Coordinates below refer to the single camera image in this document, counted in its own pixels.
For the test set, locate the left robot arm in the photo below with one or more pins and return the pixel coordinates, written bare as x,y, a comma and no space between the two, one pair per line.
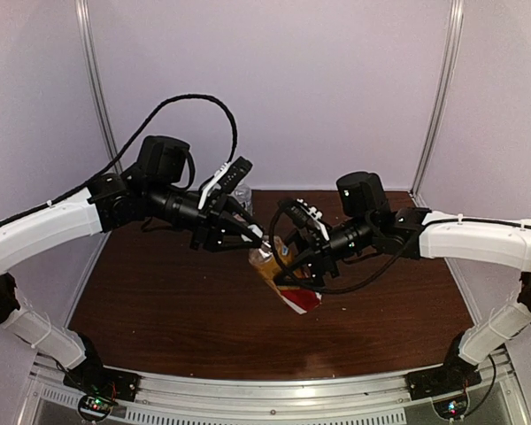
147,189

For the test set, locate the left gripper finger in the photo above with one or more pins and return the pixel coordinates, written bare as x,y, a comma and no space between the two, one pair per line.
242,214
231,243

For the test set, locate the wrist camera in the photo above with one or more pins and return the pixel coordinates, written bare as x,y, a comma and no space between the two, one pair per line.
226,178
314,216

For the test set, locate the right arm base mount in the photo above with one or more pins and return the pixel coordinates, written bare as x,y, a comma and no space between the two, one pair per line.
446,384

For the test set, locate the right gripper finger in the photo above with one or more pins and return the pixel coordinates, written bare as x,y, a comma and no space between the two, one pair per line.
296,275
295,241

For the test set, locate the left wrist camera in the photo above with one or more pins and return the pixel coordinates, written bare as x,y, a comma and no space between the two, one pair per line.
226,178

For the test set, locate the aluminium frame post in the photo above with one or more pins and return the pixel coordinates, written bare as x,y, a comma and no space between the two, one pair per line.
94,78
449,60

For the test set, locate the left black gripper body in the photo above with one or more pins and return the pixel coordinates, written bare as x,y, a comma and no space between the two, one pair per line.
206,220

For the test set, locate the brown tea bottle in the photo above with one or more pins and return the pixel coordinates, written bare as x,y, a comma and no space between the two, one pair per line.
298,299

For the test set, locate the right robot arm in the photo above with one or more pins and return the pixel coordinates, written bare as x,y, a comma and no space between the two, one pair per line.
411,233

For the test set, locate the left aluminium frame post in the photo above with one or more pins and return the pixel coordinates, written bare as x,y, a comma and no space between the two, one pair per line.
94,78

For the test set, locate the right aluminium frame post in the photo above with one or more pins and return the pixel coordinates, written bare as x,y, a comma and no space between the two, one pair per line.
449,60

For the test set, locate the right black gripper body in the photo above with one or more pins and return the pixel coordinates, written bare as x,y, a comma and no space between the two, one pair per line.
323,251

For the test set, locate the front aluminium rail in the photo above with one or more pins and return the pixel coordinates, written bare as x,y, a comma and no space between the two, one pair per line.
369,399

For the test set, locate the clear water bottle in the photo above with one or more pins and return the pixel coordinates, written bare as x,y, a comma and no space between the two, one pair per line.
243,195

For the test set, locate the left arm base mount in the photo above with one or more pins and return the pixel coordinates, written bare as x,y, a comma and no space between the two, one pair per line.
102,387

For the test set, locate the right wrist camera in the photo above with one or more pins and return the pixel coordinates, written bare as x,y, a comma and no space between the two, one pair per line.
314,216

